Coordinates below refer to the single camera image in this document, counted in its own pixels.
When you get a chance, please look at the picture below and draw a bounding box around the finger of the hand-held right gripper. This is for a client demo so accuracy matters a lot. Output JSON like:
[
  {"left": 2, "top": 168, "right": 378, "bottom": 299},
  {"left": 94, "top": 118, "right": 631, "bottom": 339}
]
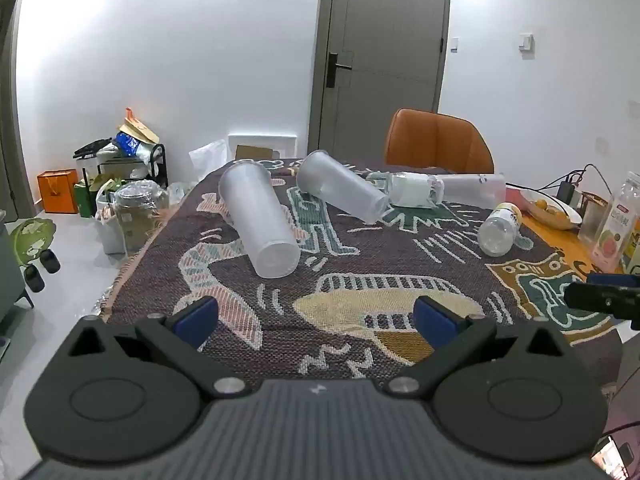
[
  {"left": 564, "top": 281, "right": 640, "bottom": 332},
  {"left": 586, "top": 271, "right": 640, "bottom": 291}
]

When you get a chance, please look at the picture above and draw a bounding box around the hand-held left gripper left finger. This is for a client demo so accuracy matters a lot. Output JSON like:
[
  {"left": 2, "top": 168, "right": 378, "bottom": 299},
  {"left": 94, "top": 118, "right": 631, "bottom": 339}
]
[{"left": 66, "top": 296, "right": 252, "bottom": 401}]

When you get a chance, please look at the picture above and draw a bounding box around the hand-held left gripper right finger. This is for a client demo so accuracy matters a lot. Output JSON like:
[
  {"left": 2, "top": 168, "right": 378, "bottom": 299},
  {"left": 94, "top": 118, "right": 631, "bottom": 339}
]
[{"left": 386, "top": 295, "right": 572, "bottom": 401}]

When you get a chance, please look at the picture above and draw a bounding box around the large frosted plastic cup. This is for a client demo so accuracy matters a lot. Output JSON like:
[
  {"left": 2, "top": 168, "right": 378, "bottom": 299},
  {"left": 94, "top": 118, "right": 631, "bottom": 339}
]
[
  {"left": 295, "top": 150, "right": 391, "bottom": 223},
  {"left": 218, "top": 159, "right": 302, "bottom": 280}
]

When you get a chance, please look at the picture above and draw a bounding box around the plastic cup with white sleeve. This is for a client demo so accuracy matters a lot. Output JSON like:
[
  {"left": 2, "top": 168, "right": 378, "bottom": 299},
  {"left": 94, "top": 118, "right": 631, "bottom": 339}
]
[{"left": 385, "top": 171, "right": 446, "bottom": 207}]

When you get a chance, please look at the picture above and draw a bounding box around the clear plastic cup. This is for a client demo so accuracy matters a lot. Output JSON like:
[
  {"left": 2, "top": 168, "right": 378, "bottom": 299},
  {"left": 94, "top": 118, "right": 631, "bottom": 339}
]
[{"left": 441, "top": 173, "right": 507, "bottom": 209}]

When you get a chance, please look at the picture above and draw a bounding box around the yellow-labelled bottle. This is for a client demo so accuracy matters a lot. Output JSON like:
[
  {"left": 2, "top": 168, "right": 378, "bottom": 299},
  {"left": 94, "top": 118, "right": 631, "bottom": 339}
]
[{"left": 620, "top": 224, "right": 640, "bottom": 276}]

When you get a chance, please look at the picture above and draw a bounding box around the pink-labelled juice bottle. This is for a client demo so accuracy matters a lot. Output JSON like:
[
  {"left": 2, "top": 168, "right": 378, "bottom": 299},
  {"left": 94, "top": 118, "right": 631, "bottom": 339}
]
[{"left": 590, "top": 172, "right": 640, "bottom": 274}]

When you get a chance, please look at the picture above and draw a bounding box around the clear glass container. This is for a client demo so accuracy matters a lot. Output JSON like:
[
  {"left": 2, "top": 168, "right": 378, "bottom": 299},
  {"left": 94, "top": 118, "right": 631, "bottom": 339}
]
[{"left": 578, "top": 193, "right": 610, "bottom": 246}]

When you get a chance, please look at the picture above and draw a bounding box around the white fruit bowl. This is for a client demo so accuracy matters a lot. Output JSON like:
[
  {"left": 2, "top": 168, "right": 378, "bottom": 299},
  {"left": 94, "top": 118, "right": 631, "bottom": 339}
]
[{"left": 519, "top": 188, "right": 584, "bottom": 231}]

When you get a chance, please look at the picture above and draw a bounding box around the printed woven blanket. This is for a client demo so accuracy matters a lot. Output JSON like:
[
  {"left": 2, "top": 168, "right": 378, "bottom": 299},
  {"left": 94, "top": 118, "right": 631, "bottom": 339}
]
[{"left": 97, "top": 157, "right": 627, "bottom": 392}]

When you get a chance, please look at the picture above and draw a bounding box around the yellow fruit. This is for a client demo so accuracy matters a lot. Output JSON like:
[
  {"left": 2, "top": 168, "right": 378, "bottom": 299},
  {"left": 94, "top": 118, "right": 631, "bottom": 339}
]
[{"left": 534, "top": 199, "right": 572, "bottom": 220}]

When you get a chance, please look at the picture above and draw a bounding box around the black power charger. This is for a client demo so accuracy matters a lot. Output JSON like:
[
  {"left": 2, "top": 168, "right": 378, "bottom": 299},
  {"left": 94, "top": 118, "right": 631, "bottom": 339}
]
[{"left": 556, "top": 180, "right": 582, "bottom": 206}]

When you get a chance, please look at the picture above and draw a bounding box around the small clear yellow-cap bottle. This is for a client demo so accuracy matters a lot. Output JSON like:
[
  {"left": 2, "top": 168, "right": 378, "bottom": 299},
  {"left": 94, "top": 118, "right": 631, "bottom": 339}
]
[{"left": 477, "top": 202, "right": 524, "bottom": 257}]

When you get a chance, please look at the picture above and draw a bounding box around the white plastic bag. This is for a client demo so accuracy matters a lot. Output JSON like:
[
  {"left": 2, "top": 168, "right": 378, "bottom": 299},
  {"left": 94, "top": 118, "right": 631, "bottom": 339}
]
[{"left": 95, "top": 182, "right": 128, "bottom": 256}]

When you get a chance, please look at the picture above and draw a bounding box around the clear plastic jar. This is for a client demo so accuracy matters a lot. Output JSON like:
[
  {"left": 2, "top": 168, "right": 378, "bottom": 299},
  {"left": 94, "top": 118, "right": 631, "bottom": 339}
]
[{"left": 113, "top": 179, "right": 171, "bottom": 256}]

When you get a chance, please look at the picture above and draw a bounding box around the black metal rack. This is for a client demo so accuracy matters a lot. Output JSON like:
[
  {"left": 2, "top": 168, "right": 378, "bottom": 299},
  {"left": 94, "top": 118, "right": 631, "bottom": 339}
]
[{"left": 81, "top": 143, "right": 170, "bottom": 192}]

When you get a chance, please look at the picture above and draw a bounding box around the smartphone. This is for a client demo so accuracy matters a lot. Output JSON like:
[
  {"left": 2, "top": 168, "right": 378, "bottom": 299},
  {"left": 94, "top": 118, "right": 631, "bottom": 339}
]
[{"left": 591, "top": 435, "right": 632, "bottom": 479}]

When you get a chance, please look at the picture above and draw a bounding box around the translucent plastic bag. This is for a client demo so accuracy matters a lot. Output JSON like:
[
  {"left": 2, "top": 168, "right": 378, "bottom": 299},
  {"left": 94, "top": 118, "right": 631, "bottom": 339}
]
[{"left": 188, "top": 139, "right": 229, "bottom": 184}]

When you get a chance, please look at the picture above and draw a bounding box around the brown cardboard box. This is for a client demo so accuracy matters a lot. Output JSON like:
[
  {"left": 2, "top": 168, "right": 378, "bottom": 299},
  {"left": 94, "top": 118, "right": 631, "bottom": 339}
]
[{"left": 235, "top": 144, "right": 275, "bottom": 161}]

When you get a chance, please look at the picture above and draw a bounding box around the orange chair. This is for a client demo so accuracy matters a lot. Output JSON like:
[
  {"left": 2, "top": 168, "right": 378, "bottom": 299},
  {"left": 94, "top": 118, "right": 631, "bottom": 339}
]
[{"left": 384, "top": 108, "right": 496, "bottom": 174}]

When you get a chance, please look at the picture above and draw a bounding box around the green round stool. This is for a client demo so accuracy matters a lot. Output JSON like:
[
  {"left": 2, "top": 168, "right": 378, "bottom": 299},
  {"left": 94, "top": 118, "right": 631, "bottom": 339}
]
[{"left": 9, "top": 218, "right": 62, "bottom": 292}]

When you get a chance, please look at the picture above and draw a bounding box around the blue snack packet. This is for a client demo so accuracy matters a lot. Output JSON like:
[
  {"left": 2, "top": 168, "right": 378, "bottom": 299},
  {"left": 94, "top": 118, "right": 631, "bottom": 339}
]
[{"left": 115, "top": 132, "right": 142, "bottom": 158}]

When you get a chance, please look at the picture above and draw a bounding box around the orange gift box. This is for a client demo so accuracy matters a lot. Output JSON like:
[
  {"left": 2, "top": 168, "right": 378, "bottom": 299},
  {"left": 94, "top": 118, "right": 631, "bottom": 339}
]
[{"left": 36, "top": 170, "right": 81, "bottom": 215}]

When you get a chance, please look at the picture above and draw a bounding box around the white board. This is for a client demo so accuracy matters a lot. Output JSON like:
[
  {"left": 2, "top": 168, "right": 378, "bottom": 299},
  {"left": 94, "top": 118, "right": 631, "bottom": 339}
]
[{"left": 227, "top": 133, "right": 298, "bottom": 161}]

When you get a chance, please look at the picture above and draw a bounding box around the brown paper bag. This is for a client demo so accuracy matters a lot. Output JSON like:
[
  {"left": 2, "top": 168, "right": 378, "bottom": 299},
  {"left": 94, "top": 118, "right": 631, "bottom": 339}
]
[{"left": 118, "top": 107, "right": 161, "bottom": 146}]

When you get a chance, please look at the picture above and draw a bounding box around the grey door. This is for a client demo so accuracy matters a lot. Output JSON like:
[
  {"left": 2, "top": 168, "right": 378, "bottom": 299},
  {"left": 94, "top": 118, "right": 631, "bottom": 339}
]
[{"left": 309, "top": 0, "right": 452, "bottom": 162}]

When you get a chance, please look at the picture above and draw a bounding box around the black cable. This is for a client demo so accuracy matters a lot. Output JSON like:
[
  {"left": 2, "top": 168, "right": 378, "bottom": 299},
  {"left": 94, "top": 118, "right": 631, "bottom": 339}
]
[{"left": 545, "top": 163, "right": 617, "bottom": 197}]

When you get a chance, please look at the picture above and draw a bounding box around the black door lock handle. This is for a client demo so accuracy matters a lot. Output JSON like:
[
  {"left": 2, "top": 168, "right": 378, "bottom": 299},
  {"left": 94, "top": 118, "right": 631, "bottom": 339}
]
[{"left": 324, "top": 51, "right": 354, "bottom": 88}]

